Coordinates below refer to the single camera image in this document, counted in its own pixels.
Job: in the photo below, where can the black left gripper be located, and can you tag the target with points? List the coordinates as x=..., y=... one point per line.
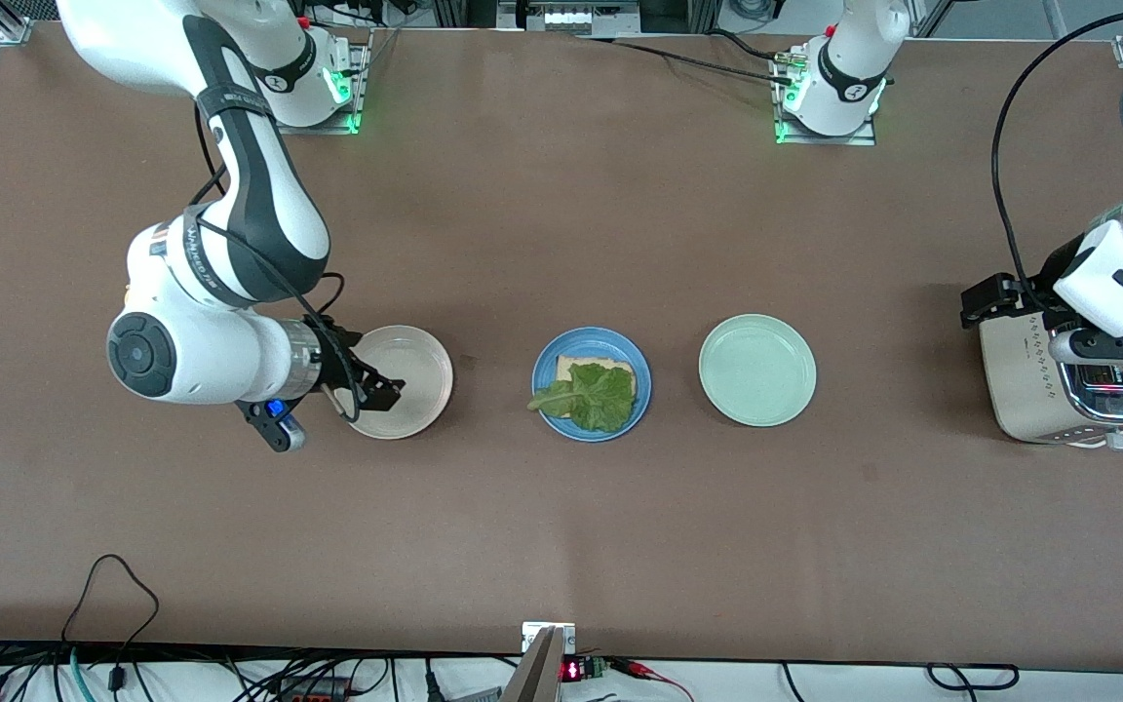
x=1031, y=292

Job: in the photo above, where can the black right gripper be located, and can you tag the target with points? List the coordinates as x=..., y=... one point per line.
x=336, y=364

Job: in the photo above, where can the green lettuce leaf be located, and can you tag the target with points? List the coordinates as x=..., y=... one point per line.
x=600, y=400

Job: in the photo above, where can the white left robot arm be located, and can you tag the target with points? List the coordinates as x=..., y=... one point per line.
x=1117, y=283

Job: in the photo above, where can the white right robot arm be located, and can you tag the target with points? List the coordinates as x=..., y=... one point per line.
x=181, y=361

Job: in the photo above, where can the beige round plate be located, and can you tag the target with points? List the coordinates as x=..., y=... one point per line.
x=420, y=361

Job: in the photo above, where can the blue round plate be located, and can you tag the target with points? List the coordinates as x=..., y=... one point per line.
x=591, y=341

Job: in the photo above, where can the pale green round plate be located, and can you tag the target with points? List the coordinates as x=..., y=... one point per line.
x=756, y=370

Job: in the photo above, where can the cream and chrome toaster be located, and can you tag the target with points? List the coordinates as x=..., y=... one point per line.
x=1015, y=390

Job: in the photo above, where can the red digit display module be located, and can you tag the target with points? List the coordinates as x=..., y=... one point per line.
x=573, y=671

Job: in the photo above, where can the grey power strip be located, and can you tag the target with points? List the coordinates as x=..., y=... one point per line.
x=571, y=18

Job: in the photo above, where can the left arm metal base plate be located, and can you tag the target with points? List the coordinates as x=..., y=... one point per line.
x=854, y=139

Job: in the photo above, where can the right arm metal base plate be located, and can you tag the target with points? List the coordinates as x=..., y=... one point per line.
x=352, y=125

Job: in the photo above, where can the white mounting bracket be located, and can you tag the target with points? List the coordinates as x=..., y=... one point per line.
x=532, y=636

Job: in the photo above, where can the grey camera mount pole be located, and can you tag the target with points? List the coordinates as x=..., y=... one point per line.
x=537, y=673

